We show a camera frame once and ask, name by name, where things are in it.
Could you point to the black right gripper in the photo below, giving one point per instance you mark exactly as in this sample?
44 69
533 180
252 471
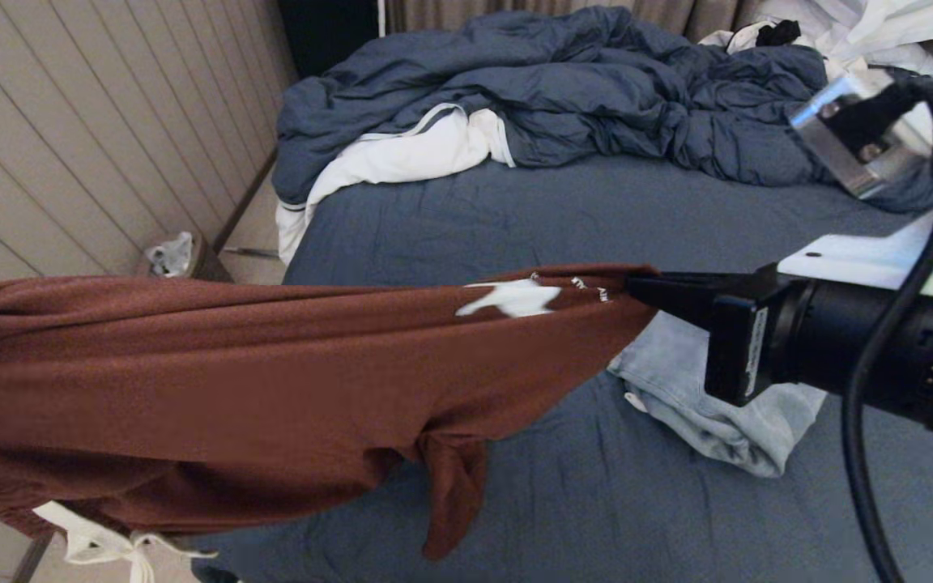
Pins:
823 348

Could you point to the light blue denim jeans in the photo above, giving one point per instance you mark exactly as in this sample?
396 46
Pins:
726 421

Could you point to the rust brown shorts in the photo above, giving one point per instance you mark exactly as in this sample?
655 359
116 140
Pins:
232 389

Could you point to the blue bed sheet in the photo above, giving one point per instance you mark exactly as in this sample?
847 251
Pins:
555 219

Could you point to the white plastic bin bag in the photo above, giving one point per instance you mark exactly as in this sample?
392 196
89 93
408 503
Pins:
171 256

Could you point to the dark blue crumpled duvet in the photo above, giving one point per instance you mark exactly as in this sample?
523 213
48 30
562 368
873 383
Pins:
580 89

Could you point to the brown trash bin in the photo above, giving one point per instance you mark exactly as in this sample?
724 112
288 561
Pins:
209 263

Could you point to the cream jacket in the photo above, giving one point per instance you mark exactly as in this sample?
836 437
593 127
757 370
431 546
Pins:
746 36

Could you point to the small black garment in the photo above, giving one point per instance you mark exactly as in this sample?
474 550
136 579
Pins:
777 34

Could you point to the beige curtain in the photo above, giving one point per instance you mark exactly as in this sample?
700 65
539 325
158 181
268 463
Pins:
701 16

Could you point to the white shirt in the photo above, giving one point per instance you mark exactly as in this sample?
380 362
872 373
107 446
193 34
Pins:
863 24

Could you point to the white vertical pole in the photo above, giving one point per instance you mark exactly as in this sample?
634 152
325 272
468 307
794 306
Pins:
382 18

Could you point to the black cabinet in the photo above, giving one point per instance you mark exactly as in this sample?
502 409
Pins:
329 32

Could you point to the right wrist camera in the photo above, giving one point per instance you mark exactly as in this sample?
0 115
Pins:
871 154

